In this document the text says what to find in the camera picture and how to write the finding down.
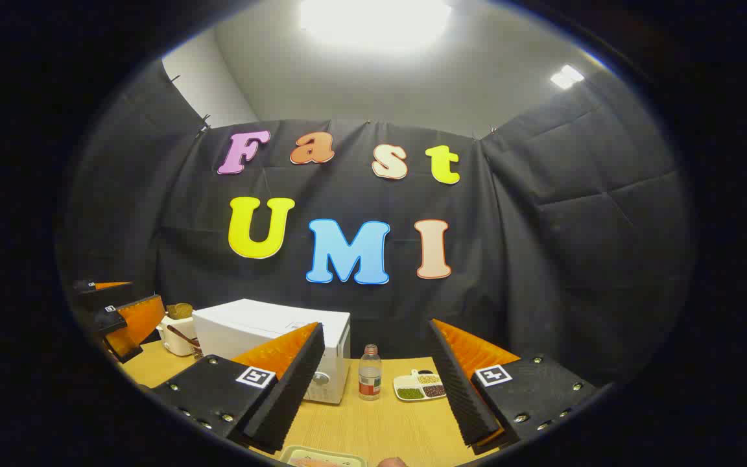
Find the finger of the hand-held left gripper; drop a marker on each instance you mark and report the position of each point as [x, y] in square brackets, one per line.
[104, 297]
[143, 318]

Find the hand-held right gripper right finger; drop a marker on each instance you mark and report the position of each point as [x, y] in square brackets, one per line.
[454, 383]

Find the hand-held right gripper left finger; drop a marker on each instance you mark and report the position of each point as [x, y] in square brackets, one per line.
[296, 383]

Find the white microwave oven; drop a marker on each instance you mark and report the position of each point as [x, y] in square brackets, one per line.
[250, 324]

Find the pinkish speckled bread roll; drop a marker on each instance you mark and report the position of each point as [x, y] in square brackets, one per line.
[318, 462]

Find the white divided bean dish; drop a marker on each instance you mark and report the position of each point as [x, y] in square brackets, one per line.
[419, 386]

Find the brown bread slice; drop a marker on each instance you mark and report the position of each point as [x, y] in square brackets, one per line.
[179, 311]

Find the white toaster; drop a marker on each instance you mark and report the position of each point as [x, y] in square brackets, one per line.
[176, 344]

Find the brown wooden spoon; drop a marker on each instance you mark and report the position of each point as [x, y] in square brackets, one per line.
[182, 335]

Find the pale green square plate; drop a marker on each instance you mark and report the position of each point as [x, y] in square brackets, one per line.
[296, 453]

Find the clear plastic bottle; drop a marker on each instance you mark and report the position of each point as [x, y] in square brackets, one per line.
[369, 376]

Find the black backdrop cloth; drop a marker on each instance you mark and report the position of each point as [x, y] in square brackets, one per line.
[542, 259]

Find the small ceiling light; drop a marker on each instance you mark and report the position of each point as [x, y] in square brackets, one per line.
[567, 76]

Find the large ceiling light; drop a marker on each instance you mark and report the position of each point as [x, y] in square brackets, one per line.
[373, 19]

